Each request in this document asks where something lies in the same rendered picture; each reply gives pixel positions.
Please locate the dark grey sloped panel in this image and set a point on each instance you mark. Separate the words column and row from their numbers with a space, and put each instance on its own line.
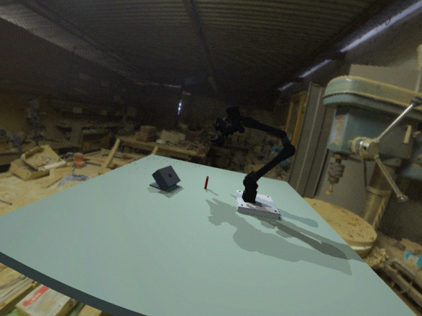
column 165, row 178

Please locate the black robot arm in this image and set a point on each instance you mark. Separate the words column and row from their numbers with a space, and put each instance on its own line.
column 250, row 180

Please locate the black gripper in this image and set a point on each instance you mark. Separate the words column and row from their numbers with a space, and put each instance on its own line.
column 218, row 139

